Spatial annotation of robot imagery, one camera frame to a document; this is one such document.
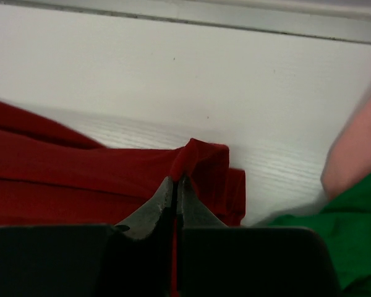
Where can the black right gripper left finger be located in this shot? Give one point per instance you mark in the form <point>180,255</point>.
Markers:
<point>131,258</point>

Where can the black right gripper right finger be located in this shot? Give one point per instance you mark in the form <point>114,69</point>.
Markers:
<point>214,259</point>

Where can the red t-shirt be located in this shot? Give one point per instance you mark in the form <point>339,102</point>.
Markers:
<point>52,175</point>

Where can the green t-shirt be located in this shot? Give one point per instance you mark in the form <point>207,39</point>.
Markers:
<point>345,226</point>

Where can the pink t-shirt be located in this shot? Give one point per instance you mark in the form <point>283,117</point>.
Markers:
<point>349,158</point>

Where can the aluminium rear table rail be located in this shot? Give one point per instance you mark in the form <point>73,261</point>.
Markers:
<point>348,21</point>

